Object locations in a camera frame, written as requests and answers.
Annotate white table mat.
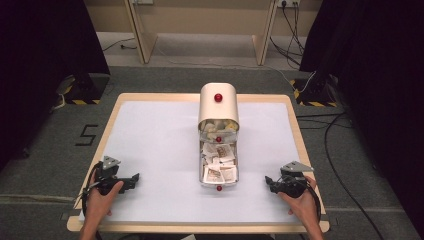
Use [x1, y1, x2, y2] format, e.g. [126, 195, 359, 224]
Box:
[78, 100, 301, 224]

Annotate thin black floor cable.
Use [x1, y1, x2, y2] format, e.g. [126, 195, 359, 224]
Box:
[101, 37, 138, 53]

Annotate light wooden table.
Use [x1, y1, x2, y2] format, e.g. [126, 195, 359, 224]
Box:
[66, 92, 331, 234]

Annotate cream storage box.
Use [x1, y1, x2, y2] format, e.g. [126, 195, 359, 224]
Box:
[197, 82, 241, 134]

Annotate black floor cables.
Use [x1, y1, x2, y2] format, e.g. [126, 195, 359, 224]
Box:
[295, 112, 355, 130]

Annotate person's right hand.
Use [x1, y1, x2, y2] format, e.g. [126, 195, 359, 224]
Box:
[278, 175, 322, 231]

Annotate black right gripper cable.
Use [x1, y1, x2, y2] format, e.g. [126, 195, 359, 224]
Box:
[299, 181, 323, 224]

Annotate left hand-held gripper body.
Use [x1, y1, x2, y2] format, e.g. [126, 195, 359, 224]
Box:
[94, 155, 130, 196]

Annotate pile of white yellow pieces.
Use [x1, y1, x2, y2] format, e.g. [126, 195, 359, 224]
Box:
[200, 120, 239, 140]

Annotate white wall socket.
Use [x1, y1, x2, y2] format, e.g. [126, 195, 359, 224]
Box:
[277, 0, 302, 9]

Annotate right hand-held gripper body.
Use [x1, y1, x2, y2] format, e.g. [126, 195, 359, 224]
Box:
[273, 160, 315, 199]

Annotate pile of paper packets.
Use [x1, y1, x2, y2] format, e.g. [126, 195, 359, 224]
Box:
[200, 141, 238, 184]

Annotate black curtain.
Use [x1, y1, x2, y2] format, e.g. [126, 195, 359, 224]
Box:
[0, 0, 112, 171]
[299, 0, 424, 231]

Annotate black stand base striped tape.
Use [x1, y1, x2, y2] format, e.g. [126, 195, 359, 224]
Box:
[289, 73, 338, 108]
[55, 73, 111, 106]

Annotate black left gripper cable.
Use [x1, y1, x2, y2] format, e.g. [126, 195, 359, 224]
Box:
[73, 162, 103, 218]

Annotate long black floor cable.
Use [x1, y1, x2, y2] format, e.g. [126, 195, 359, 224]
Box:
[323, 112, 386, 240]

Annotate bundle of black cables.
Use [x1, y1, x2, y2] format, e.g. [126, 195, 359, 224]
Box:
[269, 1, 307, 68]

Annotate light wooden desk frame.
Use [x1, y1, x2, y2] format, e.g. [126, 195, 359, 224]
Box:
[124, 0, 280, 67]

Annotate clear drawer with white pieces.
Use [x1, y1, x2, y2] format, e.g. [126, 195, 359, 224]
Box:
[198, 119, 240, 144]

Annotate clear drawer with packets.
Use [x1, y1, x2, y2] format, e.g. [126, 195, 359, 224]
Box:
[198, 134, 240, 193]

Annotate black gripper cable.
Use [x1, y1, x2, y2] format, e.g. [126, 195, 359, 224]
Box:
[73, 162, 103, 218]
[299, 181, 323, 224]

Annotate person's left hand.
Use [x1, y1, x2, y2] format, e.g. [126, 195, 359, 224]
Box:
[83, 173, 125, 230]

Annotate short white cable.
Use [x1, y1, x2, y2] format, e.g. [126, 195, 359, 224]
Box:
[50, 93, 69, 112]

